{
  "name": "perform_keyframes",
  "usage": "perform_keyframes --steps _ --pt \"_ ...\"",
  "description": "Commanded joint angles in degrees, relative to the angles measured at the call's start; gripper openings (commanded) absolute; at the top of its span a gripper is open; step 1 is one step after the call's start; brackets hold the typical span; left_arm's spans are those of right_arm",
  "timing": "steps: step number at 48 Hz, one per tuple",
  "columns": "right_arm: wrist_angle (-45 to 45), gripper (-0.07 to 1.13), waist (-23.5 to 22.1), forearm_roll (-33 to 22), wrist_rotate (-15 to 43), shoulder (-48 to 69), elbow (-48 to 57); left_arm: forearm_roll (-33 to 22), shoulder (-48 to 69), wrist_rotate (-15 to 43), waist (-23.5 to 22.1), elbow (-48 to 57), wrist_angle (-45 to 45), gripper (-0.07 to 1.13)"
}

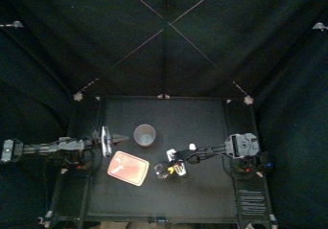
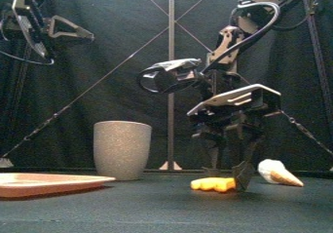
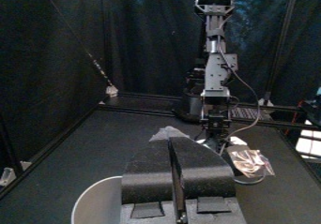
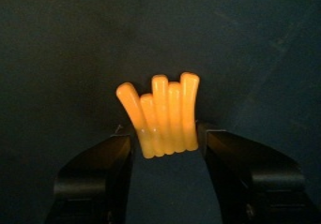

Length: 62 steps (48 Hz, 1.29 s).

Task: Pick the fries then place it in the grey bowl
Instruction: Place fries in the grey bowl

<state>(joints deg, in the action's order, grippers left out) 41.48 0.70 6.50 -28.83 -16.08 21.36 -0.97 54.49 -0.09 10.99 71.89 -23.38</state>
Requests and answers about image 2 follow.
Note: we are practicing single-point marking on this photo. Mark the yellow toy fries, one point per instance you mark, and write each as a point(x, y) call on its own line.
point(212, 184)

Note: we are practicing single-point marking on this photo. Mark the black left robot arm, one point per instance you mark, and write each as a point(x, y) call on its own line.
point(8, 22)

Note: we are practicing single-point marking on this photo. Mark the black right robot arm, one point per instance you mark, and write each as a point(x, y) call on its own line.
point(264, 3)

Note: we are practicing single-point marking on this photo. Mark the grey speckled cup bowl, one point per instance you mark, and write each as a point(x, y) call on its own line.
point(122, 150)

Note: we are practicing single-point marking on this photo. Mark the toy ice cream cone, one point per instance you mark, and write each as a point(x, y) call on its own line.
point(278, 173)

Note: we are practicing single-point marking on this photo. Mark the pink plate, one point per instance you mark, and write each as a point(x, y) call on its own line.
point(47, 182)

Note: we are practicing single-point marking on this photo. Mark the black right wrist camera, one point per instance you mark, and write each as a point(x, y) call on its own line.
point(171, 76)

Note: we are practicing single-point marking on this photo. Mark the slanted metal frame pole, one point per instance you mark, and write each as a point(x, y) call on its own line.
point(319, 58)

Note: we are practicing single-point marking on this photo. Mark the vertical metal frame pole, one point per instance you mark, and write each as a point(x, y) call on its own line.
point(171, 32)

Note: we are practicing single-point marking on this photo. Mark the white frame foot bracket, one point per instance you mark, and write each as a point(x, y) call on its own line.
point(6, 163)

